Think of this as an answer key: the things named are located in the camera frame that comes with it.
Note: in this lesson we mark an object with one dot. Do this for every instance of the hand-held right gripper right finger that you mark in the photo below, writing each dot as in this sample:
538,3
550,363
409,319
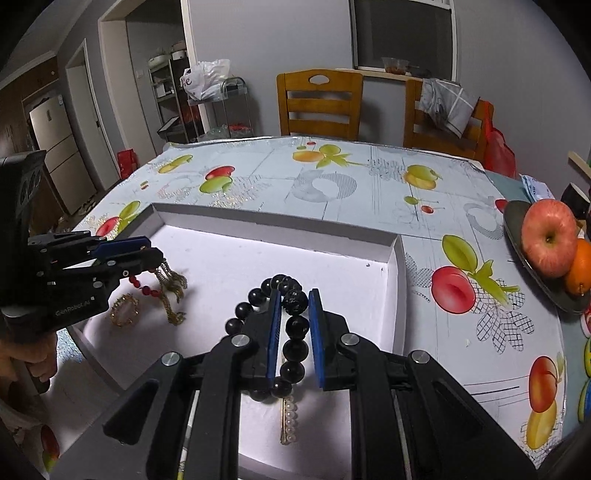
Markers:
317,337

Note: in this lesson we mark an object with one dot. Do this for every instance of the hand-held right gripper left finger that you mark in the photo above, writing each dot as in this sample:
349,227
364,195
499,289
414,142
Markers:
274,332

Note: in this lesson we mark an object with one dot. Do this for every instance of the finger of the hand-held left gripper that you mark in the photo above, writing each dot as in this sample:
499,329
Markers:
134,263
122,244

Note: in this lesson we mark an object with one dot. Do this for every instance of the white cardboard jewelry tray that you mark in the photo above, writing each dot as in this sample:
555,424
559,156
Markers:
277,240

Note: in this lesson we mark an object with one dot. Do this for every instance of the person's left hand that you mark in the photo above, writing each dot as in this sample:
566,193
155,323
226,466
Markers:
23,355

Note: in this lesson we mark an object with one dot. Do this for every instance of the red box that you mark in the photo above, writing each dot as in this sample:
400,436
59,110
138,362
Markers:
127,164

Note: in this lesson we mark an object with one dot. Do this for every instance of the silver refrigerator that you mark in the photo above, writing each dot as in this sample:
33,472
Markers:
60,152

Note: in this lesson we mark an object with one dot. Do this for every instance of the white door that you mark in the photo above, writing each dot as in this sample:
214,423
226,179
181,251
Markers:
85,129

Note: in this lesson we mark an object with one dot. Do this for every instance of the fruit print tablecloth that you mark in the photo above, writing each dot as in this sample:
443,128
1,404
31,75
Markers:
351,203

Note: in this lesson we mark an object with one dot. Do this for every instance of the metal storage rack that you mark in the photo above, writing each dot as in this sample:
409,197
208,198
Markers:
161,87

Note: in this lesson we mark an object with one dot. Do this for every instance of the brown wooden cabinet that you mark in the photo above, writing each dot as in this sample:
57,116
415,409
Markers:
18,106

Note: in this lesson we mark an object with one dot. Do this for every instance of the white plastic bag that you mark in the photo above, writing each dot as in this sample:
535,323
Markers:
205,78

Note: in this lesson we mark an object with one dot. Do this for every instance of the white bowl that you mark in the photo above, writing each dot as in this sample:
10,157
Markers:
158,60

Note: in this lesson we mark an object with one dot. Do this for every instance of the metal glass cart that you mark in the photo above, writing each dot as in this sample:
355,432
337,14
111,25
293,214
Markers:
235,87

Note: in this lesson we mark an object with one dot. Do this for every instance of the white pot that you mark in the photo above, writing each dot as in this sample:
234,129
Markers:
179,51

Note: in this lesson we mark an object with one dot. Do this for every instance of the dark fruit plate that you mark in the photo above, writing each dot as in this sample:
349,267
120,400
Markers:
515,226

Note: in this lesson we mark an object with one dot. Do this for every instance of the wooden chair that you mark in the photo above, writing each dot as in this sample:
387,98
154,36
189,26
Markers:
413,99
295,83

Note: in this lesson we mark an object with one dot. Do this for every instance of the red apple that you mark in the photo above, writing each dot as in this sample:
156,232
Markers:
549,240

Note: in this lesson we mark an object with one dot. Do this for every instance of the red bag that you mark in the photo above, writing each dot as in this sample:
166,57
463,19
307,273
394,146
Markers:
501,152

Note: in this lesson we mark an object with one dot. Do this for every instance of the blue white paper packet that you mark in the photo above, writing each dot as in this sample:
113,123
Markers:
538,189

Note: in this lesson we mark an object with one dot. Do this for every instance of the grey checked cloth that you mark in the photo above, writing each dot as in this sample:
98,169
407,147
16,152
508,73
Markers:
455,106

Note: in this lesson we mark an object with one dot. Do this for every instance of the wooden window sill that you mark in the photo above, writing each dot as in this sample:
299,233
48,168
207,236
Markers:
369,73

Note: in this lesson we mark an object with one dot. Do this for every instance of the orange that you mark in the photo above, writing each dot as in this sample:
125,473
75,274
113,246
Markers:
581,270

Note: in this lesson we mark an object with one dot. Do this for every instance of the clear food container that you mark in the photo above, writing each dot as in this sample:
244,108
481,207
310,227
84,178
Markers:
395,67

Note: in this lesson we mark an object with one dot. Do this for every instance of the black cup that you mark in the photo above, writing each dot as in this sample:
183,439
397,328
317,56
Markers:
572,196

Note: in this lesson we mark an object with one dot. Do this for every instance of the window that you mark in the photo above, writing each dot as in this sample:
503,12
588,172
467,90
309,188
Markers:
401,32

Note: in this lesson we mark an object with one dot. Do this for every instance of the wooden wall shelf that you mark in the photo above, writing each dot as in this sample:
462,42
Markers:
579,164

